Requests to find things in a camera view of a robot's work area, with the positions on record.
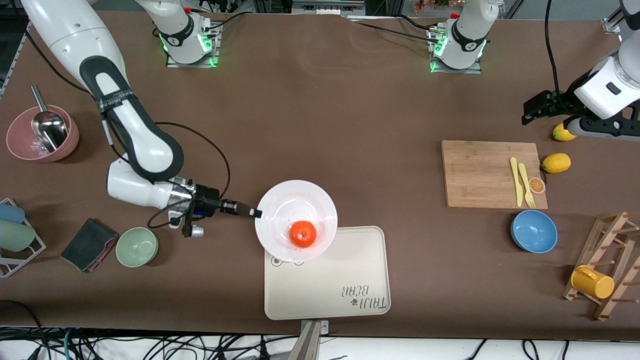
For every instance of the orange fruit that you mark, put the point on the orange fruit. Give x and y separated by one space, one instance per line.
303 234

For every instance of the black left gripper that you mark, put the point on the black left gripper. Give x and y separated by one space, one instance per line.
559 101

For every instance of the brown table cover cloth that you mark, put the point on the brown table cover cloth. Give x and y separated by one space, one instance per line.
300 100

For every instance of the white round plate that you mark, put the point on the white round plate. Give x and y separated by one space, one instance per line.
280 210

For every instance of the yellow lemon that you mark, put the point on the yellow lemon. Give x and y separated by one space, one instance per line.
560 134
556 163

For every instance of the colourful toy pile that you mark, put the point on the colourful toy pile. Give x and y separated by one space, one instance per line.
432 5

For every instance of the aluminium frame profile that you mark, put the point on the aluminium frame profile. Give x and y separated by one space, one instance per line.
611 24

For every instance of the wooden mug rack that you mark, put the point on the wooden mug rack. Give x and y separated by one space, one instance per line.
615 300

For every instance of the grey metal box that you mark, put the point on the grey metal box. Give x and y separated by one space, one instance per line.
327 6

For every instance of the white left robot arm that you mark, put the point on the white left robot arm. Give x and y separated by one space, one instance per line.
605 85

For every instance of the yellow plastic knife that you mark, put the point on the yellow plastic knife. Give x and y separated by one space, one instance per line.
515 175

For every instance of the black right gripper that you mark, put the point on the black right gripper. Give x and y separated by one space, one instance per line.
206 196

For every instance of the yellow mug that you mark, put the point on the yellow mug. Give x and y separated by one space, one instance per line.
592 282

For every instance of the dark grey folded cloth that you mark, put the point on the dark grey folded cloth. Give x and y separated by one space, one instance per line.
85 242

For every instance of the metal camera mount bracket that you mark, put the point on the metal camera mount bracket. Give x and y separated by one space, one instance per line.
310 345

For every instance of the orange slice piece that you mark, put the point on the orange slice piece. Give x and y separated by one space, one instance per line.
537 185

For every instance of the pink folded cloth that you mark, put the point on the pink folded cloth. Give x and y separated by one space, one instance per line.
102 257

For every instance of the wooden cutting board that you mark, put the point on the wooden cutting board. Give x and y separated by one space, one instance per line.
475 170

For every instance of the metal scoop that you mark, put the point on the metal scoop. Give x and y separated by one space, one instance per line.
50 130

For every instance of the blue bowl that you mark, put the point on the blue bowl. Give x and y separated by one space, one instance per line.
534 231

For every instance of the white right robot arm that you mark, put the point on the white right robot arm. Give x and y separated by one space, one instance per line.
135 145

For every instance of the pink bowl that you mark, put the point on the pink bowl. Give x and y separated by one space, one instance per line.
20 140

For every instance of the cream tray with bear print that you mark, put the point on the cream tray with bear print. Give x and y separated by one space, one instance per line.
350 270

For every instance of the pale blue cup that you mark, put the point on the pale blue cup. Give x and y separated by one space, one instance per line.
10 213

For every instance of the metal base plate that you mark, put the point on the metal base plate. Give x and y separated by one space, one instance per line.
216 50
475 71

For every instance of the pale green bowl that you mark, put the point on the pale green bowl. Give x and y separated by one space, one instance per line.
137 247

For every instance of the pale green cup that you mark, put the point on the pale green cup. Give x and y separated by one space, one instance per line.
15 236

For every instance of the yellow plastic fork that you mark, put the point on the yellow plastic fork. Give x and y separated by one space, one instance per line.
524 177

